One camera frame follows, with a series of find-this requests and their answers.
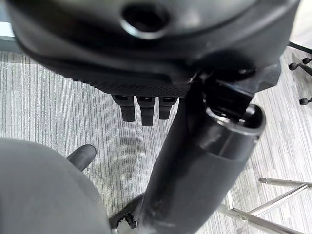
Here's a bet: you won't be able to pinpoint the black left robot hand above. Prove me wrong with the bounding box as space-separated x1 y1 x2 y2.
5 0 301 234

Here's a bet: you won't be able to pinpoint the dark robot foot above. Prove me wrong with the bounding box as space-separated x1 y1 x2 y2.
66 144 97 171

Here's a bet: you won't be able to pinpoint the black office chair base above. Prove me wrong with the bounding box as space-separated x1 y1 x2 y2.
288 41 312 106

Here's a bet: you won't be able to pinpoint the silver robot leg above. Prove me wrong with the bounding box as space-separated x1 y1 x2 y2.
0 137 113 234

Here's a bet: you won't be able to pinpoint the chrome metal stand legs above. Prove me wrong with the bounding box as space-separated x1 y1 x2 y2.
215 177 312 234

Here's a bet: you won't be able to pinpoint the black caster wheel frame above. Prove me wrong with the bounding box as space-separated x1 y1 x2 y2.
109 194 144 230

